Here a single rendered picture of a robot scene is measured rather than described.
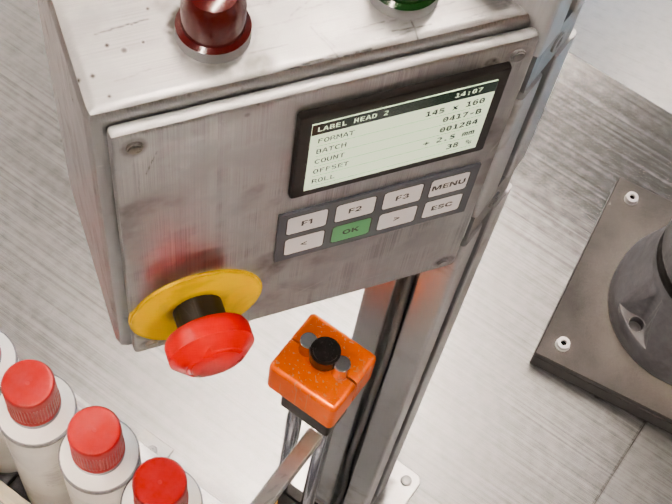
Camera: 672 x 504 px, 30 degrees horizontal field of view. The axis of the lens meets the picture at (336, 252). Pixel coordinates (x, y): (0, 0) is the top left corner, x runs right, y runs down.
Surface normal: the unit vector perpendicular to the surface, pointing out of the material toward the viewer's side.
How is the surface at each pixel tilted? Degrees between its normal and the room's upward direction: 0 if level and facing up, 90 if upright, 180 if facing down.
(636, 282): 74
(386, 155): 90
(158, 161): 90
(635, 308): 91
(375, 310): 90
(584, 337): 1
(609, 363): 1
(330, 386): 0
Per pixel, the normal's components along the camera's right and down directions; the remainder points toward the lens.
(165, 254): 0.33, 0.84
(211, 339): 0.26, 0.32
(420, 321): -0.58, 0.69
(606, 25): 0.09, -0.47
